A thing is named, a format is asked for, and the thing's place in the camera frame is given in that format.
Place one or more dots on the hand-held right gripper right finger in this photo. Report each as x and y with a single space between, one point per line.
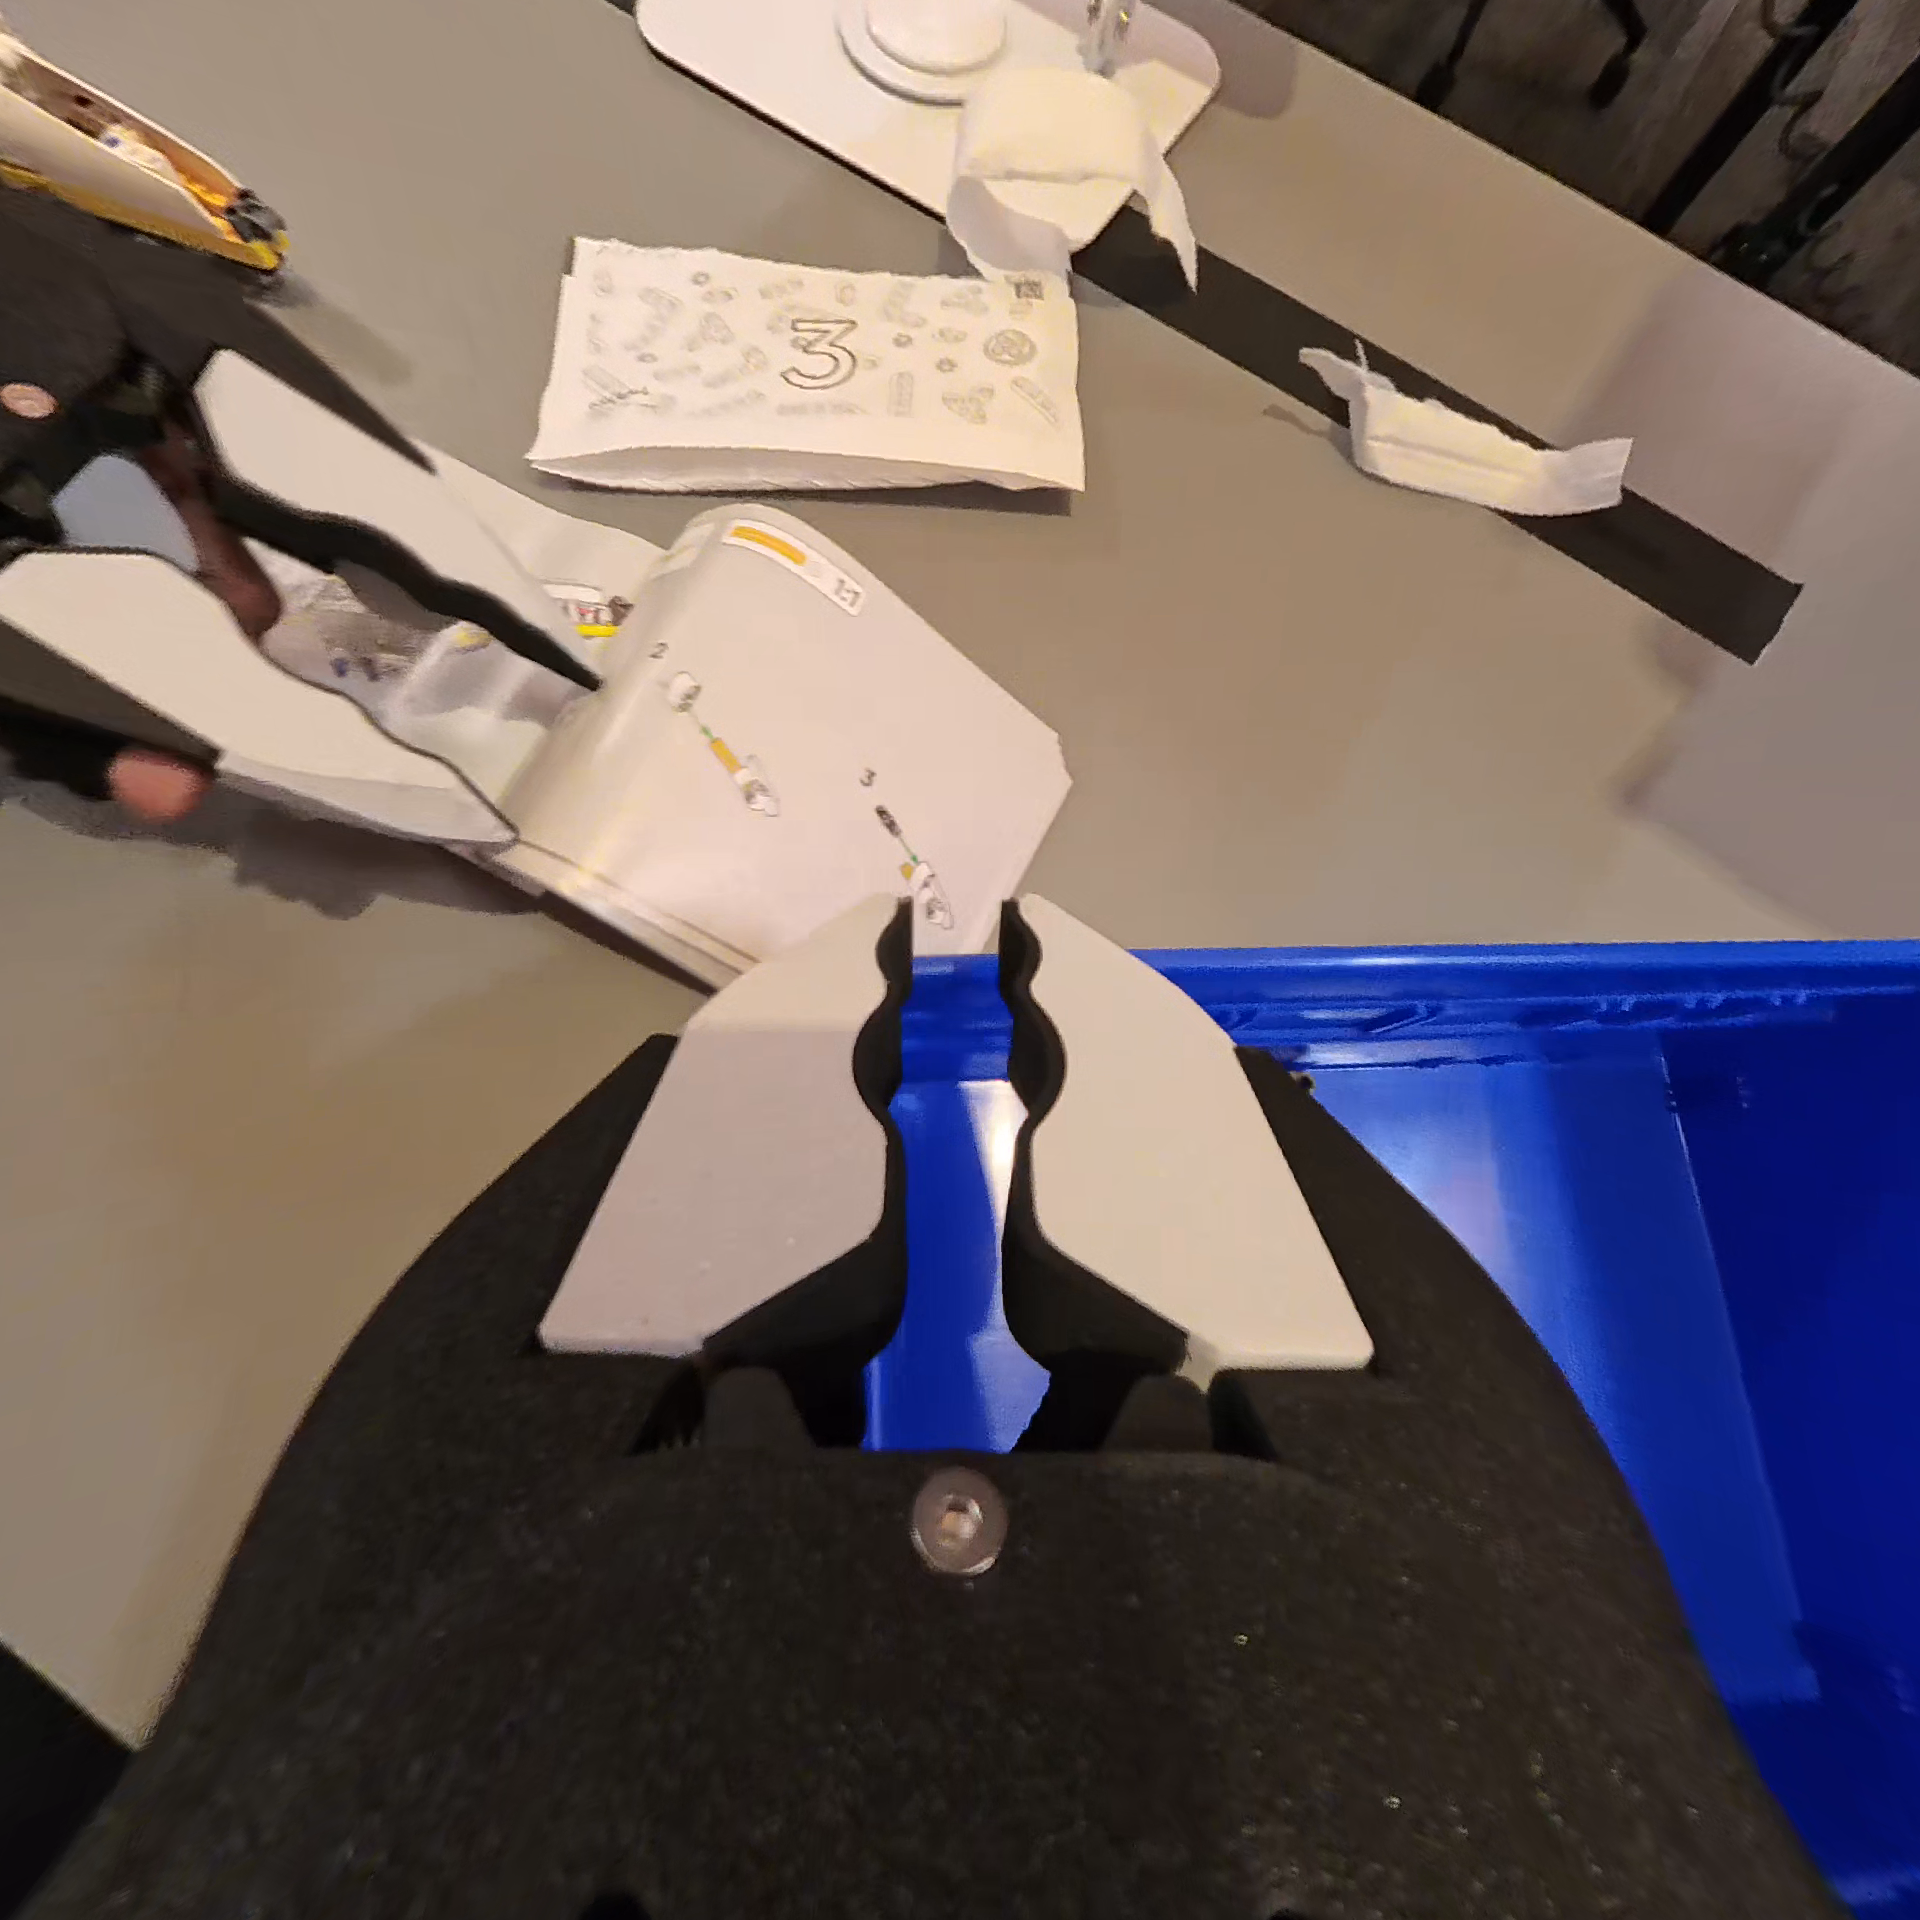
1169 1171

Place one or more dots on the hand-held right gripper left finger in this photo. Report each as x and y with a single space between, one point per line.
718 1155

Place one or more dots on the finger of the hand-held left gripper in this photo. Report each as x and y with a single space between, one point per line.
180 662
325 452

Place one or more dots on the white instruction booklet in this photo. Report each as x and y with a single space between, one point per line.
780 720

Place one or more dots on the person's left hand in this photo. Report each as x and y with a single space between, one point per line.
140 782

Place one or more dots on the yellow-edged toy box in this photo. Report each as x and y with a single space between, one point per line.
119 174

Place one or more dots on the blue plastic bin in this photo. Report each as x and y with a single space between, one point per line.
1651 1291

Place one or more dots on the white printed paper bag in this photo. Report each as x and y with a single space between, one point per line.
816 367

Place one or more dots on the torn white paper piece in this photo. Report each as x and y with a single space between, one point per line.
1463 452

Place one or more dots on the crumpled torn white paper bag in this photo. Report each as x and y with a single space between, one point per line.
1049 151

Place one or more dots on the black tape strip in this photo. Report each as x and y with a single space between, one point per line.
1651 541

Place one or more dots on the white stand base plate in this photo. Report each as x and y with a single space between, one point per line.
780 59

